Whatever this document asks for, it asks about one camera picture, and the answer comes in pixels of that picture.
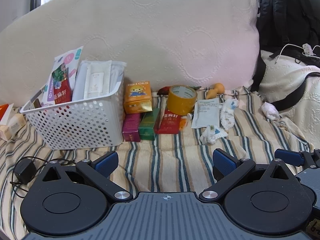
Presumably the green carton box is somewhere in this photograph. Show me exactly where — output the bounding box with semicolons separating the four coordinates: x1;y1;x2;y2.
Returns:
138;108;161;140

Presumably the yellow packing tape roll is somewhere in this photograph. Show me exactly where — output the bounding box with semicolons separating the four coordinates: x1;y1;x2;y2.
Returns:
167;85;197;116

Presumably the crumpled pink white tissue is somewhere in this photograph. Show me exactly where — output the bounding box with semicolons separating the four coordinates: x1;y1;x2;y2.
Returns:
261;102;280;121

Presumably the crumpled white wrapper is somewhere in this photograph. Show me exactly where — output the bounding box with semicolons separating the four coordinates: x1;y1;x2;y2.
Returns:
200;125;228;145

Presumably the white perforated plastic basket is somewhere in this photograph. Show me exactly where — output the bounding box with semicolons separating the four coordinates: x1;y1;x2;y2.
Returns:
20;74;124;150

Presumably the cream quilted cover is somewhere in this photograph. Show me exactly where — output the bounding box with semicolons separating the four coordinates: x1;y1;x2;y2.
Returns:
259;50;319;148

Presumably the crumpled patterned tissue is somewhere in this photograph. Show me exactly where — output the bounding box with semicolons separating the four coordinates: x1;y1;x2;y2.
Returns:
220;99;239;131

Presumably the beige small box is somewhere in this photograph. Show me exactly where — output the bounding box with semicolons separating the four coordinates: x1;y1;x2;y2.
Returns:
0;113;26;141

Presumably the magenta carton box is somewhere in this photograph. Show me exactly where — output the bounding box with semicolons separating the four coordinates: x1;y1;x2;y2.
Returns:
122;113;141;142

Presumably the white medicine sachet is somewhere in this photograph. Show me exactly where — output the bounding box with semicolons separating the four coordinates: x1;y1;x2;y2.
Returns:
191;98;220;129

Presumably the orange white box at edge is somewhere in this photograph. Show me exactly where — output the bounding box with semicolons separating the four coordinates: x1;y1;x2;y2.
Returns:
0;103;15;125

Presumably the red packet in basket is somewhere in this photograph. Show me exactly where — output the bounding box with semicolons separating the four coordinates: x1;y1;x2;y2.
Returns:
52;63;72;105

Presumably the orange gourd toy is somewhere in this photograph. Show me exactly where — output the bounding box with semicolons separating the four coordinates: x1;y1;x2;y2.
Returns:
206;83;225;100

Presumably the small orange sachet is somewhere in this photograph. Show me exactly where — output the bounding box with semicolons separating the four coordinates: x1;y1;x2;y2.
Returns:
179;116;189;131

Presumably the red carton box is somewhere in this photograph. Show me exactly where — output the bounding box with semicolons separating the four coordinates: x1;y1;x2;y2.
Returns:
158;109;181;134

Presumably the white tissue pack in basket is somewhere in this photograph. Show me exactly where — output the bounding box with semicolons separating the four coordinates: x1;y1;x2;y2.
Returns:
72;60;127;101

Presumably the orange pixel character box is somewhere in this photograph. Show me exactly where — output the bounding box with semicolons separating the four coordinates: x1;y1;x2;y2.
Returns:
123;81;152;114

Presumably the white pink leaflet packet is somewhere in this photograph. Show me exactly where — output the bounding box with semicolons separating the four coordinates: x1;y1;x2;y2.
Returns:
41;46;83;106

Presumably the black backpack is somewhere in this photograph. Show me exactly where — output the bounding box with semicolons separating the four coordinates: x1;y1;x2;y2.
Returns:
249;0;320;112

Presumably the large cream quilted pillow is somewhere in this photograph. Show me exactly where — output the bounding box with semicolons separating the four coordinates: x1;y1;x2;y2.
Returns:
1;0;259;106

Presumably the black power adapter with cable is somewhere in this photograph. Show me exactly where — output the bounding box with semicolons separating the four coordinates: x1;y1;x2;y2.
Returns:
10;156;75;198

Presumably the white charging cable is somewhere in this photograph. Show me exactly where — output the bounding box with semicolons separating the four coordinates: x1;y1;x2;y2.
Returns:
274;43;320;65

